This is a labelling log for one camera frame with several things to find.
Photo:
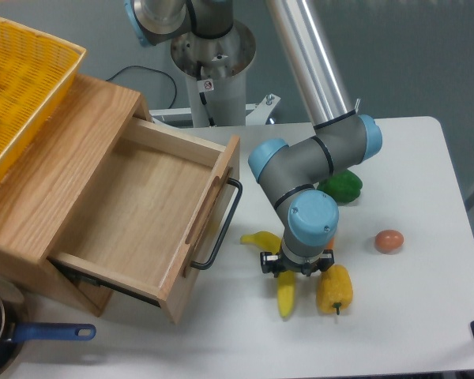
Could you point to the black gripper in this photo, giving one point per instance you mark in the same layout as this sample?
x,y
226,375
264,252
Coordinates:
x,y
279,263

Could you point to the yellow banana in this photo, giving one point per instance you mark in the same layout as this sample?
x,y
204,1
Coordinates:
x,y
285,282

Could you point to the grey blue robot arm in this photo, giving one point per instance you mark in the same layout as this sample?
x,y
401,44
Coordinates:
x,y
286,173

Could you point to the orange bread slice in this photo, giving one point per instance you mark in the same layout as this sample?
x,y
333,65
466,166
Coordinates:
x,y
330,245

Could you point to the yellow bell pepper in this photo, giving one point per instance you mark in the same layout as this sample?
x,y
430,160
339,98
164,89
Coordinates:
x,y
334,290

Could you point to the green bell pepper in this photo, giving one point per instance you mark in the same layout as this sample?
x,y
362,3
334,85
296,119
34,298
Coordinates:
x,y
344,187

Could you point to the brown egg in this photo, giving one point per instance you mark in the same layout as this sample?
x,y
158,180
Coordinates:
x,y
388,241

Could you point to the open wooden drawer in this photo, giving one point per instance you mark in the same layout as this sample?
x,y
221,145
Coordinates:
x,y
151,215

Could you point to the wooden drawer cabinet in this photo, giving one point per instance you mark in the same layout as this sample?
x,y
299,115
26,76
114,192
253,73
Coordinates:
x,y
40,192

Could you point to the yellow plastic basket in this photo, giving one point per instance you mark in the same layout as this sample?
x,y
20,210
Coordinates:
x,y
36,71

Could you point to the black metal drawer handle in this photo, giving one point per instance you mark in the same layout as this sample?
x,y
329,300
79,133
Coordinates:
x,y
202,266

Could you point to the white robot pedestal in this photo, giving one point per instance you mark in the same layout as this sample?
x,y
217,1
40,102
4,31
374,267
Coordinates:
x,y
215,74

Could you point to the blue handled saucepan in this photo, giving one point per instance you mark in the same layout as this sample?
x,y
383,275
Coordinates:
x,y
16,328

